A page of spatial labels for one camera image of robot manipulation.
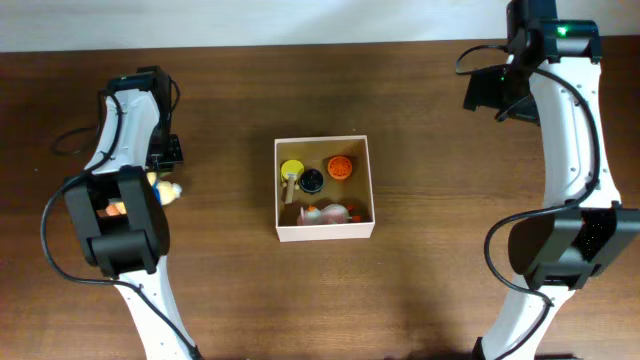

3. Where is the tan plush bunny blue scarf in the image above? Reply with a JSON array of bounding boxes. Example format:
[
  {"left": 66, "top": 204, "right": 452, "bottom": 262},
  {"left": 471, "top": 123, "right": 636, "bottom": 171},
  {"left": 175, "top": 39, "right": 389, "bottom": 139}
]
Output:
[{"left": 97, "top": 171, "right": 183, "bottom": 219}]

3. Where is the yellow rattle drum toy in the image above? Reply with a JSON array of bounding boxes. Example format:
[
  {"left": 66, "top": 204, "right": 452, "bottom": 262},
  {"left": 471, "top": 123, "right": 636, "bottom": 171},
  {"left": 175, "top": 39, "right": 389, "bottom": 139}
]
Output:
[{"left": 281, "top": 159, "right": 304, "bottom": 204}]

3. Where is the black round cap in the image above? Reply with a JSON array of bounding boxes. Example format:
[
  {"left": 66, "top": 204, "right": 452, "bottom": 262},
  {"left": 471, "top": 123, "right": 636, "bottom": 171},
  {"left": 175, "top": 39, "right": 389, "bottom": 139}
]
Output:
[{"left": 298, "top": 168, "right": 324, "bottom": 194}]

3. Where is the white cardboard box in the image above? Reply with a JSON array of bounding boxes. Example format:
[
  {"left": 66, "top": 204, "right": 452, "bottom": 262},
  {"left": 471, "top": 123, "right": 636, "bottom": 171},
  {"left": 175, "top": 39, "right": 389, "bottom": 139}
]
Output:
[{"left": 273, "top": 135, "right": 376, "bottom": 242}]

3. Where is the orange lattice ball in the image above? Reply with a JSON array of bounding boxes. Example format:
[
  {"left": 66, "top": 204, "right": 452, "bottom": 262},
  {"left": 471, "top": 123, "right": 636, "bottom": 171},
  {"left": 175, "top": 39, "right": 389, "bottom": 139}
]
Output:
[{"left": 327, "top": 155, "right": 353, "bottom": 180}]

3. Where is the pink duck toy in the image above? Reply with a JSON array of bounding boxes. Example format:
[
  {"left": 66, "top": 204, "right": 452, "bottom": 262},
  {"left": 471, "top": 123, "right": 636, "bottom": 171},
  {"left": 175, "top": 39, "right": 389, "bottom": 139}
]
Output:
[{"left": 297, "top": 204, "right": 363, "bottom": 226}]

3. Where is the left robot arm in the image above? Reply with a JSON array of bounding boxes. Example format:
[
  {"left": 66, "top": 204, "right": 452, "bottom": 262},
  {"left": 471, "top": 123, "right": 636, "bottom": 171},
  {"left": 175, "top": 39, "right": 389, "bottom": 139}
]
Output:
[{"left": 62, "top": 66, "right": 201, "bottom": 359}]

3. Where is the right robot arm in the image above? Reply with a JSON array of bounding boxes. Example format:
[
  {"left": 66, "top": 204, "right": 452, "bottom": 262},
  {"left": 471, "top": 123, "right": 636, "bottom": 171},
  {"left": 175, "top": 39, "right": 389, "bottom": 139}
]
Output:
[{"left": 463, "top": 0, "right": 639, "bottom": 359}]

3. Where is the right black cable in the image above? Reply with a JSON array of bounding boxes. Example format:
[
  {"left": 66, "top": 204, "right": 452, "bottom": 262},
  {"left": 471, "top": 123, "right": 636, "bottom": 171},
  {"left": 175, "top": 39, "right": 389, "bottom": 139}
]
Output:
[{"left": 453, "top": 43, "right": 602, "bottom": 360}]

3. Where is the black cable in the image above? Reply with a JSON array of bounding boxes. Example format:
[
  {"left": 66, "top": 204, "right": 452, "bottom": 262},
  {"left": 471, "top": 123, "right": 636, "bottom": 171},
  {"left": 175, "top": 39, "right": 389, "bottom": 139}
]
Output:
[
  {"left": 39, "top": 77, "right": 204, "bottom": 360},
  {"left": 453, "top": 43, "right": 602, "bottom": 360}
]

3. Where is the left black cable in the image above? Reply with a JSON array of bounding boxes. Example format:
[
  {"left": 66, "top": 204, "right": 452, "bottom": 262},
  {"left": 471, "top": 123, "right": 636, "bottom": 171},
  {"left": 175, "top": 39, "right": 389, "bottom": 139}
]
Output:
[{"left": 39, "top": 77, "right": 204, "bottom": 360}]

